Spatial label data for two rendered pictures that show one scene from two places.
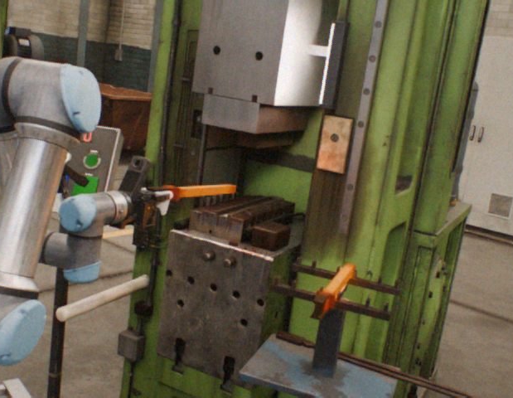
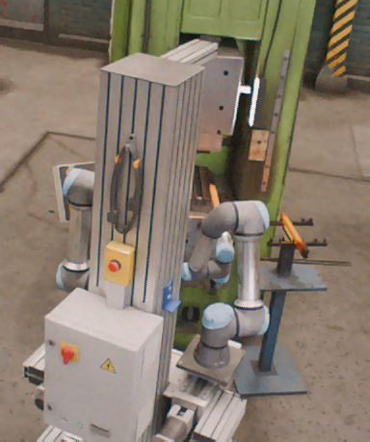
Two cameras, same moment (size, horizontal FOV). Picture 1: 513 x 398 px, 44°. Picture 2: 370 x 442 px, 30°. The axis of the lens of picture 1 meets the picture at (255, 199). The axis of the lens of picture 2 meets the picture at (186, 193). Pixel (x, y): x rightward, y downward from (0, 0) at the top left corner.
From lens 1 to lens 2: 2.33 m
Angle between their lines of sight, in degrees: 32
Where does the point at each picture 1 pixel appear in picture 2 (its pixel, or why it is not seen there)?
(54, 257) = (214, 274)
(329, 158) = (256, 153)
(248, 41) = (213, 100)
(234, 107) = (204, 138)
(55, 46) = not seen: outside the picture
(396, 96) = (293, 116)
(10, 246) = (255, 289)
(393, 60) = (291, 96)
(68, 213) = (224, 254)
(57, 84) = (260, 216)
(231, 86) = (202, 126)
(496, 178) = not seen: hidden behind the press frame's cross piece
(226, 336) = not seen: hidden behind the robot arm
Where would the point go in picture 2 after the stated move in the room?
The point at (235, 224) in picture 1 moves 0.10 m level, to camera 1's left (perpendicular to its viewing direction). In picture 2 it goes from (208, 202) to (192, 205)
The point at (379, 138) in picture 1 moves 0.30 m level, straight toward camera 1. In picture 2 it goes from (283, 138) to (308, 162)
